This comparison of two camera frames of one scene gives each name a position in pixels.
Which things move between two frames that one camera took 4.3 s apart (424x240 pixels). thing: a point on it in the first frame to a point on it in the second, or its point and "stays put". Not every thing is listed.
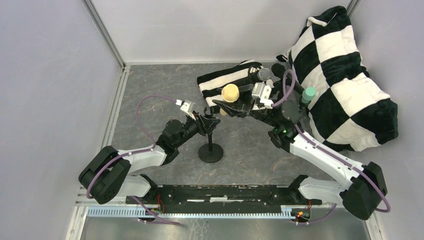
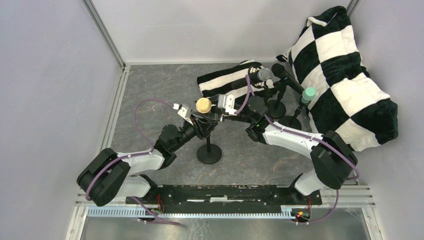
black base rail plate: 225,197 stays put
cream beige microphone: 230,92 to 203,105
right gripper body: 248,106 to 224,116
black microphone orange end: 278,70 stays put
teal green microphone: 308,94 stays put
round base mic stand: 210,153 stays put
